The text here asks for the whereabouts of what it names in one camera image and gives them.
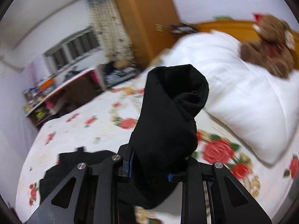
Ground pile of clothes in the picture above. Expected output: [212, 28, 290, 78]
[103, 61, 138, 87]

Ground dark items on headboard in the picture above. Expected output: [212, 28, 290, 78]
[169, 22, 199, 34]

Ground patterned curtain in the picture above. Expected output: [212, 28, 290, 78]
[86, 0, 133, 68]

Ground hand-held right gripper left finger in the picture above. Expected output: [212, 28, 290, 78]
[27, 143, 136, 224]

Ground barred window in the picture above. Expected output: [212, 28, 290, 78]
[44, 27, 101, 70]

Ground wooden headboard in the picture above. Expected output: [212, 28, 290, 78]
[196, 20, 299, 42]

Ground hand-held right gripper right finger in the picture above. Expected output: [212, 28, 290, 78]
[167, 155, 272, 224]

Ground floral bed blanket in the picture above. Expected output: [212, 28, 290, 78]
[15, 49, 299, 224]

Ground white duvet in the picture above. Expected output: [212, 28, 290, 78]
[164, 30, 299, 165]

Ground black garment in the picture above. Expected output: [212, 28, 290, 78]
[38, 64, 209, 224]

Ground wooden desk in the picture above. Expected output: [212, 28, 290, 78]
[44, 68, 103, 115]

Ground brown teddy bear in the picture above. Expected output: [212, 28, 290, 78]
[241, 14, 297, 78]

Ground wooden wardrobe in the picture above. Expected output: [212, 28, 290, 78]
[111, 0, 180, 69]

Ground cluttered wooden shelf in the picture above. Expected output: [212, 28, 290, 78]
[22, 79, 59, 126]

